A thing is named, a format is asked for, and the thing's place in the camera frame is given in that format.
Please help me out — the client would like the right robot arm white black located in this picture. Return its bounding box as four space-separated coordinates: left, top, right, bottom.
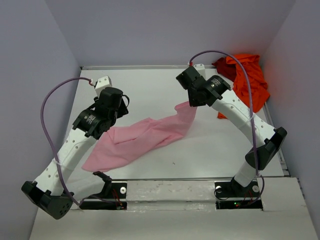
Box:
176 66 288 196

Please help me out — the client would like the metal rail table back edge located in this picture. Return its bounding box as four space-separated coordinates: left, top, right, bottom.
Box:
80 65 187 71

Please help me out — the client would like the orange t shirt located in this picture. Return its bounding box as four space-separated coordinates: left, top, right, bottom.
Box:
225 53 270 113

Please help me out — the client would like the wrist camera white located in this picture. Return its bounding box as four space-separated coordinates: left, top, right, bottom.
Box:
94 75 112 97
193 63 206 79

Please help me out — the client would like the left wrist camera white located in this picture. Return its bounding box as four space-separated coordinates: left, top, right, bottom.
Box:
94 75 112 97

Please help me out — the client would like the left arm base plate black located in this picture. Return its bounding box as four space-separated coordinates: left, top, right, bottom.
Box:
79 181 128 211

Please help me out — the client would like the dark red t shirt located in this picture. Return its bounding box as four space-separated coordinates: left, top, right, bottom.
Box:
212 57 237 82

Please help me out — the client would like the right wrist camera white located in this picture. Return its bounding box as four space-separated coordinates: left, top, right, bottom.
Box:
193 63 206 79

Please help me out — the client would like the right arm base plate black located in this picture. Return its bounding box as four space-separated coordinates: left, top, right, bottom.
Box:
213 180 263 210

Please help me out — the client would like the pink t shirt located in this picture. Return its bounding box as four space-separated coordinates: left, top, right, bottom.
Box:
81 102 197 173

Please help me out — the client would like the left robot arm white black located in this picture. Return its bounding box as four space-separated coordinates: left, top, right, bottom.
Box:
21 87 129 220

